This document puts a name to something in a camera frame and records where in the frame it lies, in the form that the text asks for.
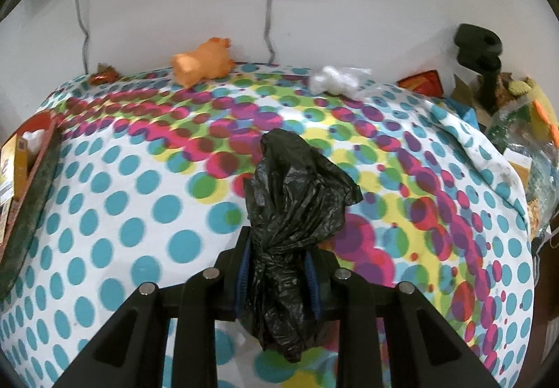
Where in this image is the round red rusty tray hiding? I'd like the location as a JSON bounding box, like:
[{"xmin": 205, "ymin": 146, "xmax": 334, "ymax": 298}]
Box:
[{"xmin": 0, "ymin": 112, "xmax": 64, "ymax": 301}]

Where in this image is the black adapter cable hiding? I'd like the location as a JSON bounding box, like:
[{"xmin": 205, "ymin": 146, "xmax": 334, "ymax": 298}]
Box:
[{"xmin": 263, "ymin": 0, "xmax": 278, "ymax": 64}]

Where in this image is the clear bag of clutter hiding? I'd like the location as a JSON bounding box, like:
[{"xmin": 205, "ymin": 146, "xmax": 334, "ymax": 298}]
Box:
[{"xmin": 485, "ymin": 100, "xmax": 559, "ymax": 236}]

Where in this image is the yellow plush toy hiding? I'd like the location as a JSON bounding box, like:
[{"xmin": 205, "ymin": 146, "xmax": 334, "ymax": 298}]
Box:
[{"xmin": 502, "ymin": 74, "xmax": 559, "ymax": 140}]

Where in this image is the crumpled clear plastic wrap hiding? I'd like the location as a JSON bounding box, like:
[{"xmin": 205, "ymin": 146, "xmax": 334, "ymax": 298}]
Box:
[{"xmin": 309, "ymin": 66, "xmax": 372, "ymax": 100}]

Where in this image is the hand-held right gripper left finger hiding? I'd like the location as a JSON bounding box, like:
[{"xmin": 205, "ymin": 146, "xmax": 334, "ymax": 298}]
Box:
[{"xmin": 55, "ymin": 226, "xmax": 254, "ymax": 388}]

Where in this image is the small brown wrapped candy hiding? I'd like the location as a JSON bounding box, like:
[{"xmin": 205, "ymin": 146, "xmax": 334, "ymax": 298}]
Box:
[{"xmin": 89, "ymin": 64, "xmax": 119, "ymax": 85}]

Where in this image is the white plastic bag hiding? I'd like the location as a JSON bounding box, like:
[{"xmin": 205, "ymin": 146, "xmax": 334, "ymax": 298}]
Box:
[{"xmin": 21, "ymin": 129, "xmax": 46, "ymax": 153}]

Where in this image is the black stand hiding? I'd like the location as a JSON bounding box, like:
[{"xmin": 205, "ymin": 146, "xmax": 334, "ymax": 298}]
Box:
[{"xmin": 454, "ymin": 23, "xmax": 503, "ymax": 114}]

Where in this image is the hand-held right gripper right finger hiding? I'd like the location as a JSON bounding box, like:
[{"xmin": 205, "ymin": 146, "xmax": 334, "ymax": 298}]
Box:
[{"xmin": 303, "ymin": 246, "xmax": 503, "ymax": 388}]

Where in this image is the red packet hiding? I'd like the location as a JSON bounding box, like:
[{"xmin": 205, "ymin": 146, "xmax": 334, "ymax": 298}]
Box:
[{"xmin": 397, "ymin": 70, "xmax": 444, "ymax": 97}]

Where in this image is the polka dot tablecloth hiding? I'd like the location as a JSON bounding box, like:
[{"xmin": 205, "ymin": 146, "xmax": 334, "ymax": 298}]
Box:
[{"xmin": 0, "ymin": 62, "xmax": 538, "ymax": 388}]

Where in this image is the brown and yellow carton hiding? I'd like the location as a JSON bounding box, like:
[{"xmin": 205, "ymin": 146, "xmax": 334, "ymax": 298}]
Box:
[{"xmin": 0, "ymin": 134, "xmax": 33, "ymax": 244}]

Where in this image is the orange pig toy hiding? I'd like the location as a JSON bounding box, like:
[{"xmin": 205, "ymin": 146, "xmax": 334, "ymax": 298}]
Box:
[{"xmin": 171, "ymin": 37, "xmax": 234, "ymax": 88}]

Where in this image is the thin black television cable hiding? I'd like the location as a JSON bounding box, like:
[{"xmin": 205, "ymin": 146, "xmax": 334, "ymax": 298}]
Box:
[{"xmin": 72, "ymin": 0, "xmax": 92, "ymax": 74}]

